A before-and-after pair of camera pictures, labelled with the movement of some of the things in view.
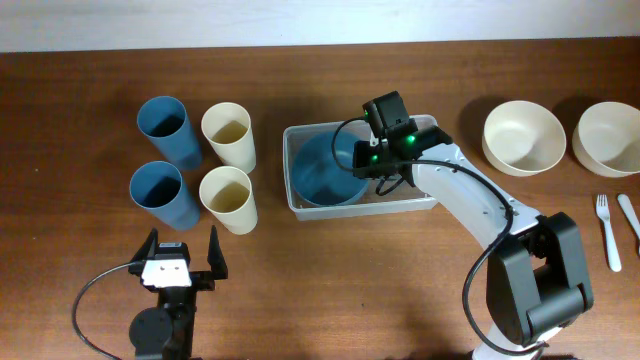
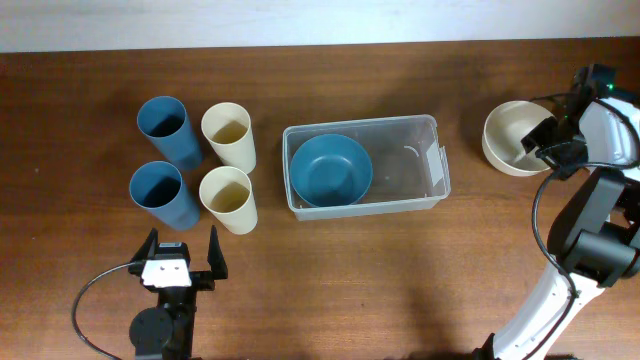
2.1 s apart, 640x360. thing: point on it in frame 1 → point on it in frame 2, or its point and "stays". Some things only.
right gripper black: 360,147 → 564,165
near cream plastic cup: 226,192 stays
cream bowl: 522,138 stays
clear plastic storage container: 321,181 stays
